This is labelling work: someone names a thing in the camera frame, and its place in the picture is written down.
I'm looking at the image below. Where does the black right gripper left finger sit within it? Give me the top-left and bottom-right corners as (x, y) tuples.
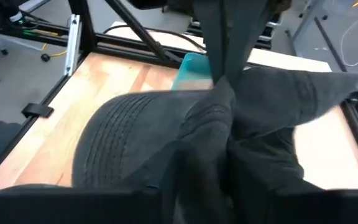
(162, 139), (229, 224)

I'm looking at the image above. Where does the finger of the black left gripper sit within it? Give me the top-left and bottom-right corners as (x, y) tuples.
(193, 0), (226, 83)
(224, 0), (272, 82)

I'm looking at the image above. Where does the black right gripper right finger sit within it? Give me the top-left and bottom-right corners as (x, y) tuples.
(230, 142), (304, 224)

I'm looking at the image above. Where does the dark green baseball cap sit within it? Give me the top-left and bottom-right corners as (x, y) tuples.
(71, 65), (358, 224)

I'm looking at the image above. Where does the translucent green tray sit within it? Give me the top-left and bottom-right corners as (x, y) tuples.
(171, 52), (214, 91)

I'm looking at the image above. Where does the grey desk leg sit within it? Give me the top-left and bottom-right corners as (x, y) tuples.
(286, 0), (328, 43)

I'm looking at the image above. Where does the black floor equipment rack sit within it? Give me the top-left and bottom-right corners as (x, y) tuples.
(0, 0), (71, 47)

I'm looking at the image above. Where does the black aluminium table frame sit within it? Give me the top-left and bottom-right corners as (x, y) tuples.
(0, 0), (358, 189)

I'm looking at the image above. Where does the silver metal bracket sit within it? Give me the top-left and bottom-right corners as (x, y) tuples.
(63, 14), (83, 77)

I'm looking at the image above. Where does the thin yellow floor cable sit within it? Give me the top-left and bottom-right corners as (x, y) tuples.
(40, 42), (68, 58)

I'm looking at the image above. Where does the black camera clip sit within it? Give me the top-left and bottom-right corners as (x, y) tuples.
(21, 103), (55, 119)

